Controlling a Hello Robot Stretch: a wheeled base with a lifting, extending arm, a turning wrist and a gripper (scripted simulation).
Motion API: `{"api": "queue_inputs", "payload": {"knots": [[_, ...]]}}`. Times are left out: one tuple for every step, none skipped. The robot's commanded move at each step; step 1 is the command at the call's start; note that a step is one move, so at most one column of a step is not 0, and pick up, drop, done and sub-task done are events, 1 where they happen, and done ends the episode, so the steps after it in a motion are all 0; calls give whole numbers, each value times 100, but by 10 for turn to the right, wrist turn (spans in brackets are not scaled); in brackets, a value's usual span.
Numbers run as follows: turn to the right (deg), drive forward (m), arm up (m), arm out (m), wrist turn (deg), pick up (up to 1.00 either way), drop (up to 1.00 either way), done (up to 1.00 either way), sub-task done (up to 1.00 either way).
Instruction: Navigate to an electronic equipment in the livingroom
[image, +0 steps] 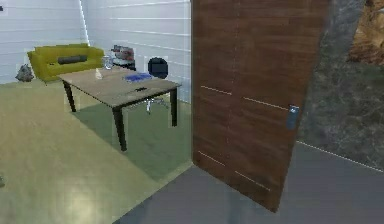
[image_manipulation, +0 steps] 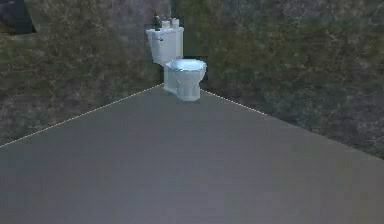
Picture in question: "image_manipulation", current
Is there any white toilet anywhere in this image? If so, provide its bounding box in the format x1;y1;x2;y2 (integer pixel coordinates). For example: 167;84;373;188
145;26;208;102

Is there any dark green bottle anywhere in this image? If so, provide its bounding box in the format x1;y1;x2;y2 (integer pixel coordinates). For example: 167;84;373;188
152;10;162;32

